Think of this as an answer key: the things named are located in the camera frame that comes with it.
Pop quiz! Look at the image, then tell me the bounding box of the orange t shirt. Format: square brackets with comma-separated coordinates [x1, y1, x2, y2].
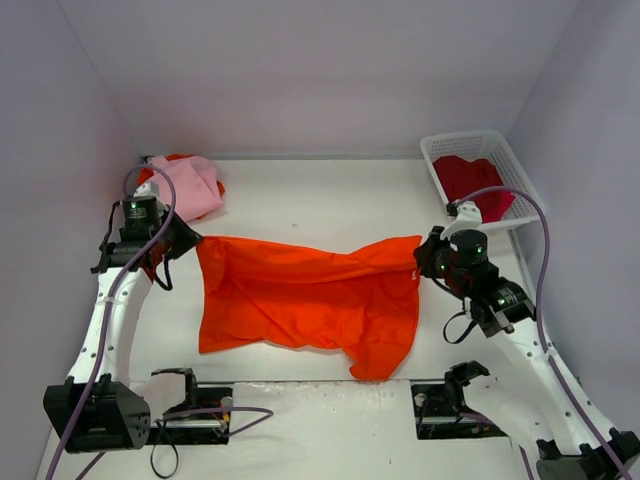
[196, 235, 422, 381]
[134, 153, 226, 221]

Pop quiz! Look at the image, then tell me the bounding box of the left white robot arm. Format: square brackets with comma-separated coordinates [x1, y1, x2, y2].
[43, 195, 203, 454]

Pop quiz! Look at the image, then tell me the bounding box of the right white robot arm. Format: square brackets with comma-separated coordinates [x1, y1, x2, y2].
[414, 226, 639, 479]

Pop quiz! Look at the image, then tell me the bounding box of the pink folded t shirt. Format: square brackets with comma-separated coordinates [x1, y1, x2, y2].
[150, 156, 223, 222]

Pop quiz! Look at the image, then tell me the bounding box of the orange folded t shirt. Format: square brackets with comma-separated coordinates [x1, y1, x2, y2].
[134, 153, 226, 221]

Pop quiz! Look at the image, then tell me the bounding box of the red t shirt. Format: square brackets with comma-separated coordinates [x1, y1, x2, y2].
[433, 155, 515, 223]

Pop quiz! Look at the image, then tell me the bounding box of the white plastic basket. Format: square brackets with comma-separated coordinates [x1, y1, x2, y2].
[420, 129, 545, 231]

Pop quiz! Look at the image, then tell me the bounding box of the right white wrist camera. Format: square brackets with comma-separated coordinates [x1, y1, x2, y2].
[442, 201, 482, 238]

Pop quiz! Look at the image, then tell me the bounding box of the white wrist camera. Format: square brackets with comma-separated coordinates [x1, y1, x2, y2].
[133, 180, 159, 198]
[442, 201, 482, 238]

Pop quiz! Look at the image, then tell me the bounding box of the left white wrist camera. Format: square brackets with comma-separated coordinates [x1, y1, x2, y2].
[133, 180, 159, 198]

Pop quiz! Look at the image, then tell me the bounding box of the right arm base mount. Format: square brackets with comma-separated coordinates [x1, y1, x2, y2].
[410, 361, 506, 441]

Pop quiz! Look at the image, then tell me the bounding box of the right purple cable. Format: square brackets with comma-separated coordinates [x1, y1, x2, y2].
[454, 185, 631, 480]

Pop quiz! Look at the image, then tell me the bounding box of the purple cable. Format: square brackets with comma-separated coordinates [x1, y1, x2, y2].
[454, 185, 631, 480]
[47, 164, 275, 480]

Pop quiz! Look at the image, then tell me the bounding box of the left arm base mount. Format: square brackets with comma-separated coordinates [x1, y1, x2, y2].
[132, 368, 234, 446]

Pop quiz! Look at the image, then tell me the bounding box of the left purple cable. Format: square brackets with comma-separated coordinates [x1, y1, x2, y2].
[47, 164, 275, 480]

